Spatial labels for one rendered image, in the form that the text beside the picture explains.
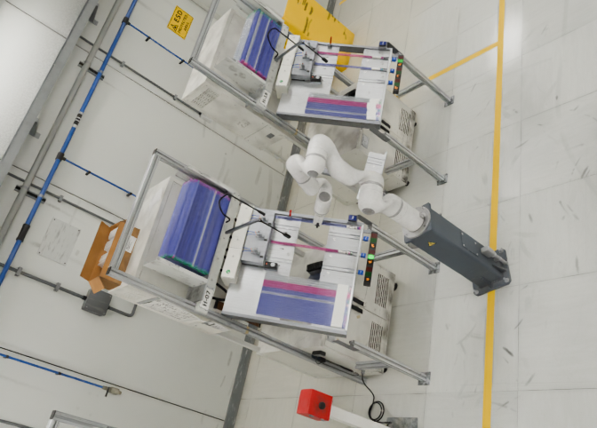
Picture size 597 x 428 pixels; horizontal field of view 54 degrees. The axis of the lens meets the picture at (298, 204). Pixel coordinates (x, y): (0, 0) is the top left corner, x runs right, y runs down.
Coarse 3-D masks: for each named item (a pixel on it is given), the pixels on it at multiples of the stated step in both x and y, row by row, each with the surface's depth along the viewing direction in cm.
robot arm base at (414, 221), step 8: (408, 208) 305; (416, 208) 321; (424, 208) 316; (400, 216) 304; (408, 216) 305; (416, 216) 308; (424, 216) 310; (400, 224) 310; (408, 224) 308; (416, 224) 309; (424, 224) 310; (408, 232) 317; (416, 232) 312
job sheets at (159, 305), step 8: (144, 304) 339; (152, 304) 335; (160, 304) 332; (168, 304) 329; (160, 312) 347; (168, 312) 342; (176, 312) 339; (184, 312) 336; (184, 320) 352; (200, 320) 340; (216, 328) 352; (224, 328) 349
